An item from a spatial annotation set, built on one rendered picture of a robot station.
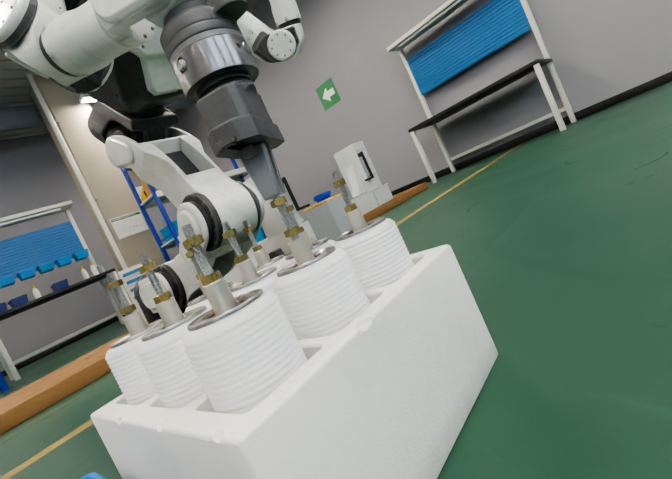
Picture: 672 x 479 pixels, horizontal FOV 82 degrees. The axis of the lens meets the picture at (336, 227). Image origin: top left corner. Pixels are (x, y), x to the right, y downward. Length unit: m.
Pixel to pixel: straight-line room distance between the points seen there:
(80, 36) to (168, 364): 0.41
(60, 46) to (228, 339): 0.44
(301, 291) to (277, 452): 0.16
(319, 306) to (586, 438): 0.28
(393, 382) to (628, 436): 0.21
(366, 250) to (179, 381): 0.26
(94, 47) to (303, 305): 0.41
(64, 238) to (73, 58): 6.08
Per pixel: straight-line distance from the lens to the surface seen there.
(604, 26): 5.33
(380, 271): 0.51
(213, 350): 0.35
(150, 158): 1.06
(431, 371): 0.48
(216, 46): 0.46
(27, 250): 6.58
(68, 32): 0.63
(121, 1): 0.52
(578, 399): 0.52
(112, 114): 1.19
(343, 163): 4.32
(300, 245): 0.45
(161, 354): 0.46
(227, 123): 0.42
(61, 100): 7.70
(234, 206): 0.93
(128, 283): 6.04
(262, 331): 0.35
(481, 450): 0.49
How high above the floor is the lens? 0.30
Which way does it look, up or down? 3 degrees down
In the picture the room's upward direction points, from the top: 25 degrees counter-clockwise
